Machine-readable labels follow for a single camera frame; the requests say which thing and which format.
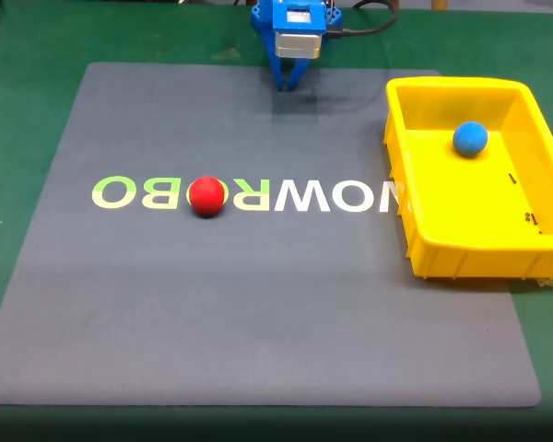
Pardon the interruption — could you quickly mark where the red ball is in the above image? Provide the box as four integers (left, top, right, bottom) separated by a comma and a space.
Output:
188, 175, 226, 218

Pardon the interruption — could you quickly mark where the blue ball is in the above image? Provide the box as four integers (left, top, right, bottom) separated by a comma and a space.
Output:
452, 121, 489, 158

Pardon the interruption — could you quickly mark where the yellow plastic bin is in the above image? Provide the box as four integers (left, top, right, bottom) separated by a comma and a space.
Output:
382, 76, 553, 281

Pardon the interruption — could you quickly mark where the grey mat with lettering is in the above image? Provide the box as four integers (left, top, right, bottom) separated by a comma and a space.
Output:
0, 62, 543, 409

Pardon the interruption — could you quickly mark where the silver camera box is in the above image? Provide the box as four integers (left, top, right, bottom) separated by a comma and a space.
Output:
274, 29, 324, 61

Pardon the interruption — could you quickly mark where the black camera cable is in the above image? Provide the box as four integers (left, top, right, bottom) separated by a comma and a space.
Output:
324, 0, 400, 39

